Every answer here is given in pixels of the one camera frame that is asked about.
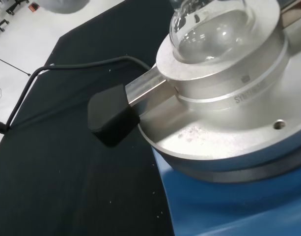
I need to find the clear round-bottom glass flask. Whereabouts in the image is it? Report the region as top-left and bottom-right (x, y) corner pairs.
(169, 0), (256, 65)

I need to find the black bench cloth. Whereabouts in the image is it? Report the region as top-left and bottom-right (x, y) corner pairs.
(0, 0), (177, 236)

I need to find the thick black power cable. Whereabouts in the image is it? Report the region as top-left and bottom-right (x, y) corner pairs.
(0, 56), (152, 135)

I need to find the thin black floor cable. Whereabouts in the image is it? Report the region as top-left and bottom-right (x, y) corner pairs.
(0, 55), (31, 76)

